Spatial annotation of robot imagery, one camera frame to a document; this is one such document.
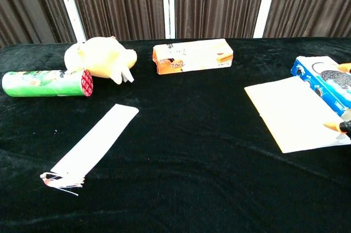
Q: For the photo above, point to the white bookmark with tassel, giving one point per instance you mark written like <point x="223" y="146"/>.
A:
<point x="96" y="142"/>

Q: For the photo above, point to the green Pringles can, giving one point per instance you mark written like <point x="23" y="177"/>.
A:
<point x="44" y="83"/>

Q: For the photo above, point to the yellow plush pig toy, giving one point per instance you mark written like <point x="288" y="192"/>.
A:
<point x="104" y="59"/>

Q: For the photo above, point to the white frame post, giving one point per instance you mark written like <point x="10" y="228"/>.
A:
<point x="70" y="5"/>
<point x="168" y="4"/>
<point x="266" y="2"/>

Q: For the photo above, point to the black velvet tablecloth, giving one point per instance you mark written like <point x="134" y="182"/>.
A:
<point x="170" y="175"/>

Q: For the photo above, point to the white notebook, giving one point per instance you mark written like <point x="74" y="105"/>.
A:
<point x="290" y="112"/>

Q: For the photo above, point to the brown pleated curtain panel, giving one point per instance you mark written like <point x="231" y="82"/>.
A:
<point x="27" y="5"/>
<point x="219" y="2"/>
<point x="118" y="4"/>
<point x="312" y="2"/>

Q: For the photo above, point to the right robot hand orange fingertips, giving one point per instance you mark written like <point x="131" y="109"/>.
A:
<point x="344" y="127"/>

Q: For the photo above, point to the orange biscuit box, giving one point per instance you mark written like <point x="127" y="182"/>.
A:
<point x="192" y="57"/>

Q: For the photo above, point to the blue Oreo cookie box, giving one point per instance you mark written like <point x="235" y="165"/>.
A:
<point x="310" y="75"/>

